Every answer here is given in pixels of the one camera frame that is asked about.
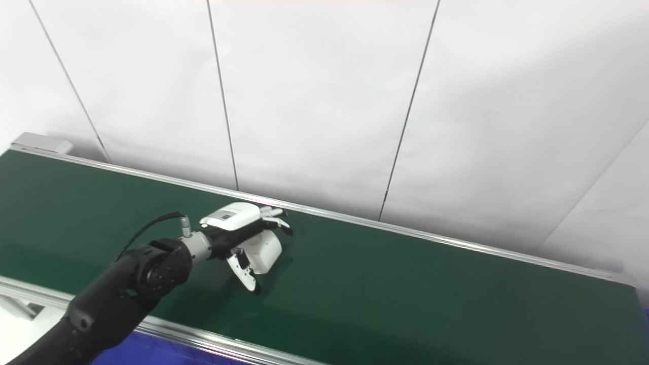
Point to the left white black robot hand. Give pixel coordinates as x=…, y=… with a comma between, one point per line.
x=230, y=225

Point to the white round plastic part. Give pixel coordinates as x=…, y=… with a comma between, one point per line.
x=264, y=252

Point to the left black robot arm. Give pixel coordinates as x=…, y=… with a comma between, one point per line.
x=127, y=289

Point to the empty blue plastic bin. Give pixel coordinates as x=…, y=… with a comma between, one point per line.
x=152, y=350

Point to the green conveyor belt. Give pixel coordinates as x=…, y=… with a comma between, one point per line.
x=456, y=242
x=405, y=294

